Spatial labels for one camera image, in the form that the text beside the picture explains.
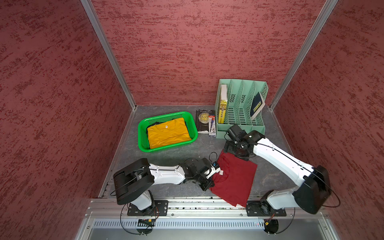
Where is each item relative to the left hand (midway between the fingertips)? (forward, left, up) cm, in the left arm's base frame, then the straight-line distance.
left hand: (211, 187), depth 80 cm
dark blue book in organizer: (+52, -35, +13) cm, 64 cm away
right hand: (+14, -11, +11) cm, 21 cm away
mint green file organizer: (+64, -27, +3) cm, 70 cm away
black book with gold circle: (+49, +4, +1) cm, 49 cm away
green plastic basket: (+23, +42, +4) cm, 48 cm away
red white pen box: (+41, -3, +3) cm, 42 cm away
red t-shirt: (+4, -13, 0) cm, 14 cm away
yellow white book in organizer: (+42, -8, +22) cm, 48 cm away
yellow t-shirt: (+34, +28, +1) cm, 44 cm away
